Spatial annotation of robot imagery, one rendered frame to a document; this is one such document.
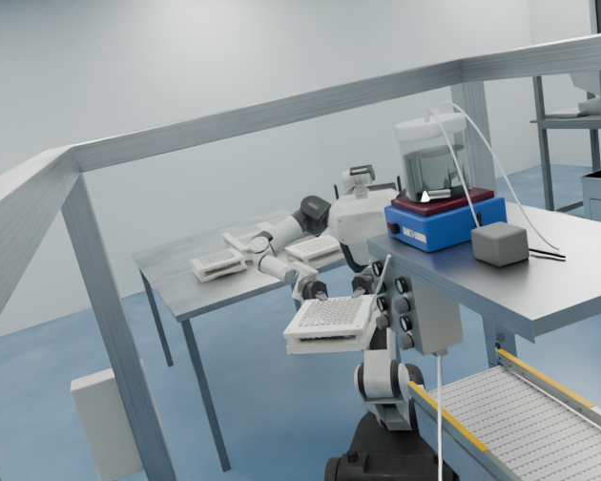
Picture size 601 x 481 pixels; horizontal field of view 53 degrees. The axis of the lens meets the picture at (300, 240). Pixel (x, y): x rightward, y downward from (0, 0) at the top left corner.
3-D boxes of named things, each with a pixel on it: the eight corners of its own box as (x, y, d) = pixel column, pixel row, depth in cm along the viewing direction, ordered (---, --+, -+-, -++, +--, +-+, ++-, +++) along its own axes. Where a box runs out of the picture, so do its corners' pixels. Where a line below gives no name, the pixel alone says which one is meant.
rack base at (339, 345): (366, 350, 171) (365, 343, 171) (287, 354, 180) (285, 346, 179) (381, 313, 193) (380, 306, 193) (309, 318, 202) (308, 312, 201)
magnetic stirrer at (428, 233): (383, 237, 144) (376, 201, 142) (460, 215, 150) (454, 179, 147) (423, 256, 126) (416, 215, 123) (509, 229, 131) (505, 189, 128)
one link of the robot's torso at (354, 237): (346, 257, 268) (331, 179, 259) (423, 249, 257) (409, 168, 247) (330, 282, 242) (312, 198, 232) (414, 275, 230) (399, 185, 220)
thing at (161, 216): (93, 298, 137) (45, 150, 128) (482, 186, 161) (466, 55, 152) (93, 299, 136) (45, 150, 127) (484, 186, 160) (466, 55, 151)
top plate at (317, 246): (348, 245, 296) (347, 241, 295) (303, 261, 287) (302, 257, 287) (326, 238, 318) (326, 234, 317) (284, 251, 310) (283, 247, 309)
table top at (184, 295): (132, 258, 403) (131, 253, 402) (280, 213, 440) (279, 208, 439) (176, 323, 267) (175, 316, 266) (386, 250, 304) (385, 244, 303)
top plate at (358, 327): (363, 334, 170) (362, 328, 169) (283, 339, 178) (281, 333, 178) (379, 299, 192) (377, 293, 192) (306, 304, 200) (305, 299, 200)
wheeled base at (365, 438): (366, 419, 304) (355, 361, 295) (472, 418, 286) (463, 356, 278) (337, 510, 246) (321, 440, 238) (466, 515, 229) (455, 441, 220)
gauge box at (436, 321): (381, 324, 152) (367, 250, 147) (418, 311, 155) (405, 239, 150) (423, 356, 132) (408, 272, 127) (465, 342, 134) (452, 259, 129)
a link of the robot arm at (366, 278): (372, 276, 193) (383, 262, 203) (344, 277, 197) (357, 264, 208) (379, 311, 196) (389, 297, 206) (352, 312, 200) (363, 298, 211)
